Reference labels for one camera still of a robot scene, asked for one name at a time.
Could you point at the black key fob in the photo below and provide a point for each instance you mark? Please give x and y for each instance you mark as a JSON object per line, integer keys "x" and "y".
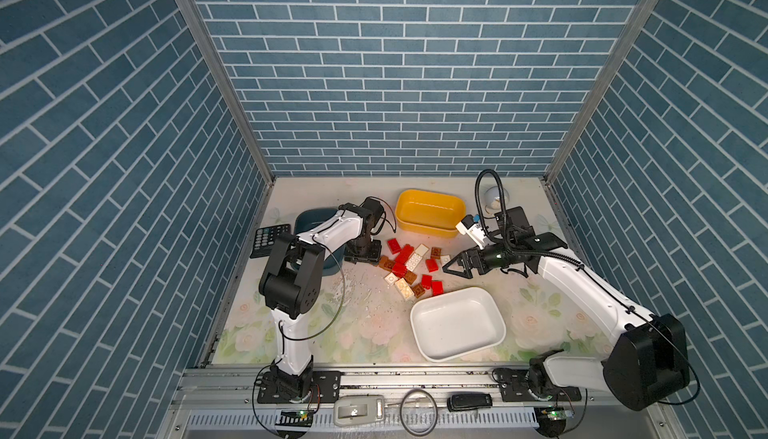
{"x": 469, "y": 401}

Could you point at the black calculator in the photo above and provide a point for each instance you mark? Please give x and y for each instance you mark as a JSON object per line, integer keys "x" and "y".
{"x": 265, "y": 238}

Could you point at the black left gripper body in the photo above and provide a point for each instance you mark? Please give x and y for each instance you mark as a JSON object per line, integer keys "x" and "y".
{"x": 364, "y": 250}

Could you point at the red lego brick lowest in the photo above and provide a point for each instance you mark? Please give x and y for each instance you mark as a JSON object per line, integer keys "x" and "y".
{"x": 437, "y": 288}

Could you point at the white plastic bin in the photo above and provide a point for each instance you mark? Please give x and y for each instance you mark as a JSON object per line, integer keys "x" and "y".
{"x": 457, "y": 323}

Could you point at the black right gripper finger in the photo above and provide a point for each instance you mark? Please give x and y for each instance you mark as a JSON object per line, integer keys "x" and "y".
{"x": 459, "y": 269}
{"x": 467, "y": 259}

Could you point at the small white lego brick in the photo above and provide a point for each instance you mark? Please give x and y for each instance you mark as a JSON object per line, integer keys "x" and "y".
{"x": 390, "y": 278}

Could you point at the dark teal plastic bin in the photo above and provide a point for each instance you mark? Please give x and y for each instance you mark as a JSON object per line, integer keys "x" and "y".
{"x": 311, "y": 219}

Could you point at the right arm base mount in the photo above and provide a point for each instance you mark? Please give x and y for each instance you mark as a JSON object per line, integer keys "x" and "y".
{"x": 515, "y": 386}

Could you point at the grey plastic box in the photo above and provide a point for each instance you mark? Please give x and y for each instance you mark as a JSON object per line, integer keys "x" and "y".
{"x": 358, "y": 410}

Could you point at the yellow plastic bin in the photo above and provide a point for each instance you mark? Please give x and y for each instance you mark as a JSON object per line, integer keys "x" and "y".
{"x": 429, "y": 213}

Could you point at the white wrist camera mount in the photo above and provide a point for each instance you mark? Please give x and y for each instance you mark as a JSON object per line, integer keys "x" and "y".
{"x": 472, "y": 228}

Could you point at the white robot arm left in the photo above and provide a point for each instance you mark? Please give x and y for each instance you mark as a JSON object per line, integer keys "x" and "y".
{"x": 292, "y": 277}

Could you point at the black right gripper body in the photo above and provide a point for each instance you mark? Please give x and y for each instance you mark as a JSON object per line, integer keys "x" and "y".
{"x": 494, "y": 256}

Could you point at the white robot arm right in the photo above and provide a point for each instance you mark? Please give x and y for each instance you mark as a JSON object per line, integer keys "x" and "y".
{"x": 647, "y": 361}

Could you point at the aluminium rail base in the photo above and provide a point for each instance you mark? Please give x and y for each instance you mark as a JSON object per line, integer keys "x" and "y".
{"x": 220, "y": 402}

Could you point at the red square lego brick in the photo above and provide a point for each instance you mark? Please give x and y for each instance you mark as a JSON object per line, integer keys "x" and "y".
{"x": 432, "y": 265}

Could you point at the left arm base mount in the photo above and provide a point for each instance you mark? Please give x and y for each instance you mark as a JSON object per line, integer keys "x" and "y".
{"x": 277, "y": 387}

